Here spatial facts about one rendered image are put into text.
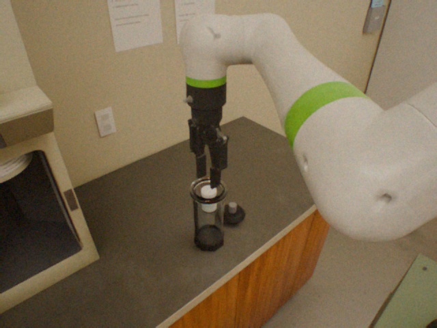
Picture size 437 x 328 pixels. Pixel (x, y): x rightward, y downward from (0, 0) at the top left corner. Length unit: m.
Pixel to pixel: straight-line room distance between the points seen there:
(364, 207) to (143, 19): 1.10
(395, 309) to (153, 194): 0.86
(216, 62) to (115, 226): 0.70
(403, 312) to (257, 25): 0.69
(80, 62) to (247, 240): 0.85
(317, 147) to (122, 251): 0.81
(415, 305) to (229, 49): 0.68
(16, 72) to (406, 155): 0.65
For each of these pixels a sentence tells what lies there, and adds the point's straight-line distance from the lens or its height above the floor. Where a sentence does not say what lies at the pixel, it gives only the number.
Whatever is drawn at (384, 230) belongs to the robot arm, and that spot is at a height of 1.52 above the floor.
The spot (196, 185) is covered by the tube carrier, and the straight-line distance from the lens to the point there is 0.86.
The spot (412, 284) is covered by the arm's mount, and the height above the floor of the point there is 1.13.
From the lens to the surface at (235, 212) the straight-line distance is 1.04.
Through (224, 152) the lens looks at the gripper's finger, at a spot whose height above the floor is 1.32.
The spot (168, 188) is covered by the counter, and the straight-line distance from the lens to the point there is 1.20.
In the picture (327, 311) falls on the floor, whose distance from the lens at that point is 2.03.
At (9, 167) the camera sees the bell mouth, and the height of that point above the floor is 1.34.
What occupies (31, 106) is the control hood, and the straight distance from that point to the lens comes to 0.59.
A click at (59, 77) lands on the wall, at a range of 1.17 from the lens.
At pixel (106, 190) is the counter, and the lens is 1.26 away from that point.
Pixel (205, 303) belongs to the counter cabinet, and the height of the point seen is 0.80.
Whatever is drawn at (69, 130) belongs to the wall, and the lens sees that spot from 1.24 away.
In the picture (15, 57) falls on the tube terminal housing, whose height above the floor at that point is 1.57.
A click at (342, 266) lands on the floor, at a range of 2.25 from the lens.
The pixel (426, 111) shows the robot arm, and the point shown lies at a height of 1.61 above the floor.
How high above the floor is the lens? 1.72
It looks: 36 degrees down
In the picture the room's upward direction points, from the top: straight up
